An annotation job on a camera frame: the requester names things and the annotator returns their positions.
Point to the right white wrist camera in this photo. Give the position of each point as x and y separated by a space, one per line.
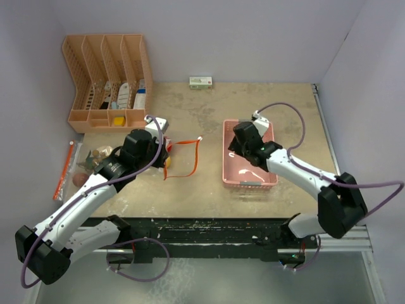
261 123

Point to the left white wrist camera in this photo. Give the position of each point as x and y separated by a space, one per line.
156 126

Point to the orange file organizer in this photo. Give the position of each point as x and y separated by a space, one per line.
95 59

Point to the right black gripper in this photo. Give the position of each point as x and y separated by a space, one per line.
235 147

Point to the pink plastic basket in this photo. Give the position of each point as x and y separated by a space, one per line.
238 172

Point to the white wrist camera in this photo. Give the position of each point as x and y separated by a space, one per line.
156 126
261 123

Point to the white mushroom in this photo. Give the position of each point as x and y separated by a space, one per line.
104 151

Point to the brown longan bunch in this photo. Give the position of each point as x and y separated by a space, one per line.
92 160

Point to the small green white box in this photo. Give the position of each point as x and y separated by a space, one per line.
199 82

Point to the black metal base frame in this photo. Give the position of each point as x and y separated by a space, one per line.
266 239

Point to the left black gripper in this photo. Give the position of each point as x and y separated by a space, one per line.
162 158

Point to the yellow block in organizer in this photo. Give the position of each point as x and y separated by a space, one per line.
119 121

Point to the black white item in organizer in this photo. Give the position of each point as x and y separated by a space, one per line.
106 96

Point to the clear zip bag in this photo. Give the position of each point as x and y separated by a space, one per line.
184 158
77 152

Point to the white tube in organizer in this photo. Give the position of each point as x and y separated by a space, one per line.
123 97

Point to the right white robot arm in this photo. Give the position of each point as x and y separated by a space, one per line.
340 204

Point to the white blue box in organizer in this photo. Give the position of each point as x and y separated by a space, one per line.
140 96

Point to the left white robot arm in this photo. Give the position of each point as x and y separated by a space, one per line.
48 249

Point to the brown passion fruit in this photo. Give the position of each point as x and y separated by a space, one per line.
79 179

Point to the clear zip top bag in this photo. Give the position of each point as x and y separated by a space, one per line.
77 152

